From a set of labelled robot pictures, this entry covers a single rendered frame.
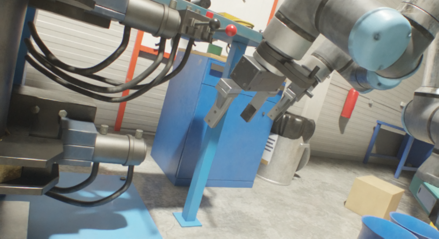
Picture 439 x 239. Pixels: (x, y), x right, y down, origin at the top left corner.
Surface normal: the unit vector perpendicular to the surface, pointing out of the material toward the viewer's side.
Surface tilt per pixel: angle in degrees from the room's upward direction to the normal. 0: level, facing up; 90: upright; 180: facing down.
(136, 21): 124
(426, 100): 99
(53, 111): 90
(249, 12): 90
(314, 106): 90
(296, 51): 115
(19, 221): 0
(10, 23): 90
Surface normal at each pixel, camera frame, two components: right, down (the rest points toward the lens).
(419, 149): -0.80, -0.15
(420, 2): -0.65, -0.03
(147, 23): 0.35, 0.68
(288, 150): 0.12, 0.25
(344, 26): -0.84, 0.11
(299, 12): -0.41, 0.23
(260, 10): 0.53, 0.29
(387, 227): -0.20, -0.40
